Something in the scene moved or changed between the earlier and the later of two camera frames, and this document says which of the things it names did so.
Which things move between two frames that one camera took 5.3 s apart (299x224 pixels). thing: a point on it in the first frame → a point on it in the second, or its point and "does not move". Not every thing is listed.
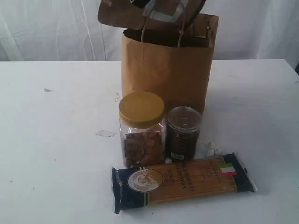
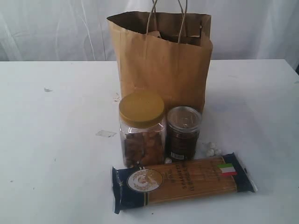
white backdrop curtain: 70,30 does not move
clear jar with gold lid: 142,122 does not move
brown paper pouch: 179,14 → 191,35
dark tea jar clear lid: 182,132 does not move
